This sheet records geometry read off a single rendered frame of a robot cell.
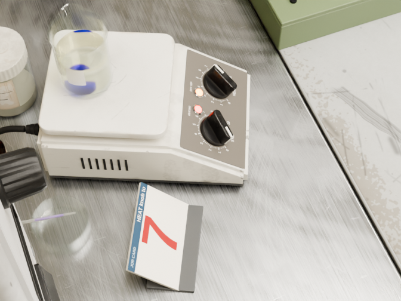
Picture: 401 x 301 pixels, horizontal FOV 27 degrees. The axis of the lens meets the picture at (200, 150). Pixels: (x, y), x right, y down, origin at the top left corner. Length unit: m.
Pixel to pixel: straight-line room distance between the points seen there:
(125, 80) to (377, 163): 0.27
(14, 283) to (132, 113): 0.56
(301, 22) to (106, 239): 0.31
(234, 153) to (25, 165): 0.58
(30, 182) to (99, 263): 0.56
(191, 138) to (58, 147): 0.13
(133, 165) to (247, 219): 0.12
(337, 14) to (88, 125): 0.31
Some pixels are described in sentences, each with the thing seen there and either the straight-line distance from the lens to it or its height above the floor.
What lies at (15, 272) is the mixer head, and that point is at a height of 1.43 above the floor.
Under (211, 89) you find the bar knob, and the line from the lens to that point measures 0.83.
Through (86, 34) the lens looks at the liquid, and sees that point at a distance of 0.78.
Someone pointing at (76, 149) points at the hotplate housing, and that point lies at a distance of 0.79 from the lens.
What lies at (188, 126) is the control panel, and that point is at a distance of 0.80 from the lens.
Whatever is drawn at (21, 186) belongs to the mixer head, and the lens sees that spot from 0.24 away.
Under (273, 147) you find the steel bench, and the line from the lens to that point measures 0.86.
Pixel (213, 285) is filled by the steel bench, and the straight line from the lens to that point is 0.79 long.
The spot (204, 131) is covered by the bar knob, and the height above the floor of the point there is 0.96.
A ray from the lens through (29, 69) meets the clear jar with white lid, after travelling 0.87.
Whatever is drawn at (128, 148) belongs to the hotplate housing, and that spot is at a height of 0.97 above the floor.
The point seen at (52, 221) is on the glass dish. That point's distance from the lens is 0.83.
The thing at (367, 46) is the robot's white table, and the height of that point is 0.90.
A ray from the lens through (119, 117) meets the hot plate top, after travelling 0.78.
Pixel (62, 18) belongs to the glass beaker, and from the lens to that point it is 0.77.
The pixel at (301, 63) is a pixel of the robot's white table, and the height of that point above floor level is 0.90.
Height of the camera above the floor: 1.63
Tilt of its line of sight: 58 degrees down
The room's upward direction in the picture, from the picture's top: straight up
